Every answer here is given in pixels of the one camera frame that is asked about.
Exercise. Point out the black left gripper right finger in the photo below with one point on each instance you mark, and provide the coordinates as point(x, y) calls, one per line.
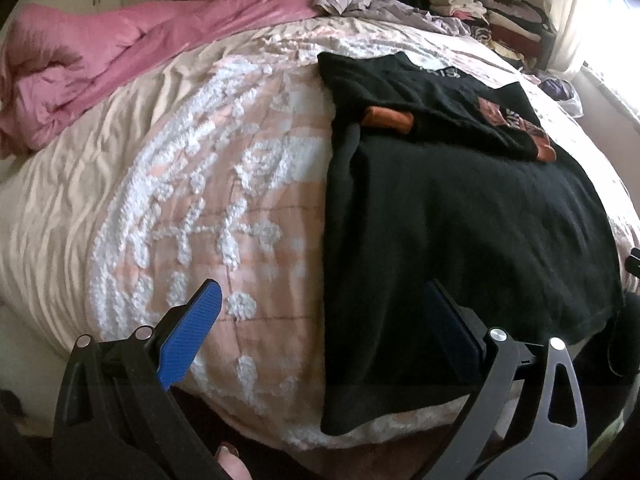
point(464, 332)

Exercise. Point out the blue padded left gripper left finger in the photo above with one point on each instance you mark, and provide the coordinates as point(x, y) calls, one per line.
point(177, 338)

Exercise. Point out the black sweater with orange cuffs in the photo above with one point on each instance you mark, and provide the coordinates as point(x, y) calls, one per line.
point(441, 186)

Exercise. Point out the white plastic bag with clothes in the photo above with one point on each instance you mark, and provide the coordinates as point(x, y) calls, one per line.
point(564, 93)

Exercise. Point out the stack of folded clothes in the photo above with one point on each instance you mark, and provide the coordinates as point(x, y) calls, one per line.
point(517, 30)

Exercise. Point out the person's hand under gripper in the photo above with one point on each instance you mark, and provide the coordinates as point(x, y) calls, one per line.
point(227, 457)

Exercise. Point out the pink white floral blanket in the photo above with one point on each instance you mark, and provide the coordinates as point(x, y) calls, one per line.
point(270, 385)

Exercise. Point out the beige bed sheet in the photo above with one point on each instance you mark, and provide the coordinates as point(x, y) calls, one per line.
point(50, 209)

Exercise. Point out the white curtain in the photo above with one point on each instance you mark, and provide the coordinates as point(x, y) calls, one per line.
point(581, 33)

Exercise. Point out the pink duvet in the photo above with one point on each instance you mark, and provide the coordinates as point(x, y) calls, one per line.
point(56, 65)

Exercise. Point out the lilac crumpled garment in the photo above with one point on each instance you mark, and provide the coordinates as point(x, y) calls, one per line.
point(394, 11)

